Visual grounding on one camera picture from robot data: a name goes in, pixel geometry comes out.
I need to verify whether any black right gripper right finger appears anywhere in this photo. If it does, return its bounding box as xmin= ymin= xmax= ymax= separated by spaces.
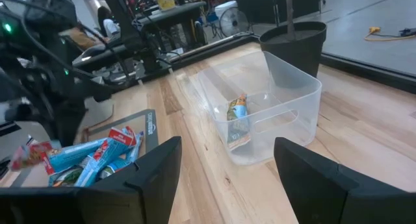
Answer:
xmin=274 ymin=136 xmax=416 ymax=224

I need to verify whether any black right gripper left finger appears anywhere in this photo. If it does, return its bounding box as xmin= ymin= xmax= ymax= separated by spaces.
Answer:
xmin=0 ymin=136 xmax=183 ymax=224

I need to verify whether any blue red granola bar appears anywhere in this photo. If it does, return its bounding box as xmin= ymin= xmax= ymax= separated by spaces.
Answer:
xmin=43 ymin=138 xmax=109 ymax=176
xmin=73 ymin=126 xmax=138 ymax=188
xmin=9 ymin=141 xmax=55 ymax=172

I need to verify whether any blue orange granola bar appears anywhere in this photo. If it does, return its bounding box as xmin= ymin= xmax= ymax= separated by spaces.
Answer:
xmin=125 ymin=131 xmax=144 ymax=164
xmin=226 ymin=93 xmax=252 ymax=151

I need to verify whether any translucent mat black border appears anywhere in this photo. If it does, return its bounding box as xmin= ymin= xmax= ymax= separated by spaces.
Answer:
xmin=0 ymin=108 xmax=160 ymax=189

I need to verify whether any clear plastic bin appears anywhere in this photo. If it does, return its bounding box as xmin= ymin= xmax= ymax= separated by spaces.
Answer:
xmin=196 ymin=50 xmax=322 ymax=166

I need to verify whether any green potted plant black pot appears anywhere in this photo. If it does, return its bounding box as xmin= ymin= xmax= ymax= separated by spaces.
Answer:
xmin=259 ymin=0 xmax=328 ymax=79

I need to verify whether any person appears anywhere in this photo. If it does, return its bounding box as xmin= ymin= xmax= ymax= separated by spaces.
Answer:
xmin=96 ymin=5 xmax=122 ymax=42

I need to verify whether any white floor fan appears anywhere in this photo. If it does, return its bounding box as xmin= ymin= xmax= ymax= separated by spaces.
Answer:
xmin=218 ymin=6 xmax=250 ymax=38

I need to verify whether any black cabinet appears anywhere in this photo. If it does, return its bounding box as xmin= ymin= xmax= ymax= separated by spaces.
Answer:
xmin=232 ymin=0 xmax=322 ymax=24

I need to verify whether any white bucket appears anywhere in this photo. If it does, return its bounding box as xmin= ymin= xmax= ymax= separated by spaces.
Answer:
xmin=214 ymin=0 xmax=240 ymax=21

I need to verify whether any yellow cable on floor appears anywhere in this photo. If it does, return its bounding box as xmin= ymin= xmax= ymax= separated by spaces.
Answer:
xmin=363 ymin=26 xmax=416 ymax=42

